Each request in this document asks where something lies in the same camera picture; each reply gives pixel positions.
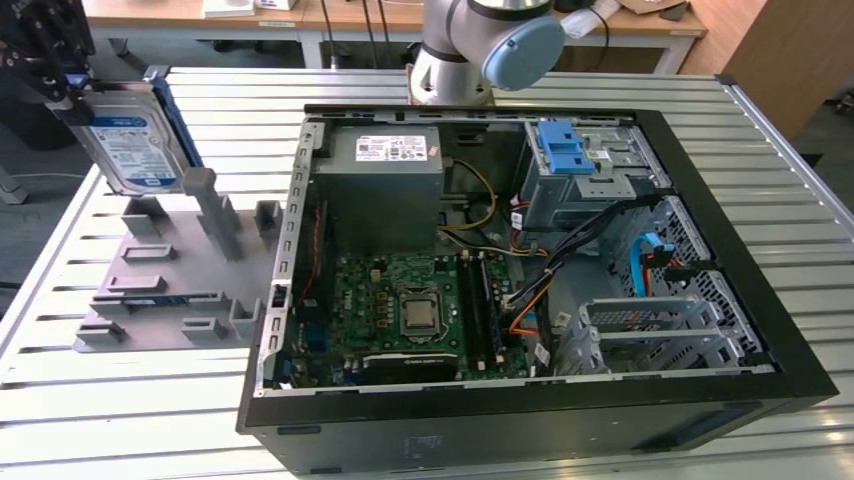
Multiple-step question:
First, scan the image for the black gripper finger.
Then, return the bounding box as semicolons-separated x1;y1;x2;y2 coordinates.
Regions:
42;0;92;84
0;49;93;126

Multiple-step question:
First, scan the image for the hard disk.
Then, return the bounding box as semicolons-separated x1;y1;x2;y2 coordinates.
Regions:
62;74;205;197

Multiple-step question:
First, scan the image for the metal disk bay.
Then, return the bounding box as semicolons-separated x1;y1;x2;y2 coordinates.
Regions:
559;294;779;376

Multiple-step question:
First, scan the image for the wooden top desk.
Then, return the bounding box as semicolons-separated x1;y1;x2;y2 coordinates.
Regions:
85;0;305;56
303;0;708;76

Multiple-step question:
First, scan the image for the grey metal stand foot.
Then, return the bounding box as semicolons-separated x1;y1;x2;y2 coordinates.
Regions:
0;164;32;206

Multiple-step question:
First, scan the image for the grey parts rack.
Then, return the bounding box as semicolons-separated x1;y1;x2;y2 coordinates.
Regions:
70;168;289;356

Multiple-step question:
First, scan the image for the grey power supply unit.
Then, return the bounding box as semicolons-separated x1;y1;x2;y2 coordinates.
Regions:
312;123;447;256

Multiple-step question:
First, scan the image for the green motherboard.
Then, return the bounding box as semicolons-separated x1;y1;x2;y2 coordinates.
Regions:
285;252;535;389

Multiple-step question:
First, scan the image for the silver CPU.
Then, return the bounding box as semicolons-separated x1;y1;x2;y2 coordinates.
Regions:
401;298;439;329

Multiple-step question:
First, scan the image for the blue plastic drive latch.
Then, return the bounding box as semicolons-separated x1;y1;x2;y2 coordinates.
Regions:
536;122;602;176

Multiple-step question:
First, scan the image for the CPU socket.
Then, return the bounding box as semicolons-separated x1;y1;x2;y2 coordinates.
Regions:
393;285;449;347

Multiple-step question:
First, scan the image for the black graphics card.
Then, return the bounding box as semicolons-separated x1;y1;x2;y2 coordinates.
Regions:
359;352;461;385

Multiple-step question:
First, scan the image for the metal optical drive cage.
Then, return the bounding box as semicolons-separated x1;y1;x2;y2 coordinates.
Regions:
519;119;672;234

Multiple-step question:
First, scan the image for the brown cardboard piece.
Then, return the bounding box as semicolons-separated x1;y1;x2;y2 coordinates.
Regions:
619;0;688;16

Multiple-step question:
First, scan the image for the black PC case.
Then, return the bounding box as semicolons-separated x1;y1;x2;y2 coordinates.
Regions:
233;102;840;476

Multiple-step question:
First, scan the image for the wooden cabinet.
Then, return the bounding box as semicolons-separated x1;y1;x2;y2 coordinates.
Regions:
683;0;854;146

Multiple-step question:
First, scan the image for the red black twisted fan wire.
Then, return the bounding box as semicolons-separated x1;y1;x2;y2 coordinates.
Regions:
297;199;328;307

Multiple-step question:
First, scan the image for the yellow wire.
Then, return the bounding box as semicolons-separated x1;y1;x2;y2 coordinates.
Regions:
436;157;499;234

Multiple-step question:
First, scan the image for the black cable bundle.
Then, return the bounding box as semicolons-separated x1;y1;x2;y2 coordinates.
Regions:
503;194;668;311

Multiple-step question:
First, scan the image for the orange wire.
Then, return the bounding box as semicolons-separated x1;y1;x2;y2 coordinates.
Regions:
507;298;543;347

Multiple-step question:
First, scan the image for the blue data wire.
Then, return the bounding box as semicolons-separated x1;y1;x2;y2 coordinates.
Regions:
628;233;668;301

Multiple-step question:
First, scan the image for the multicolour power wire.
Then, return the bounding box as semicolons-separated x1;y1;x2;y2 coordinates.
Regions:
659;248;715;284

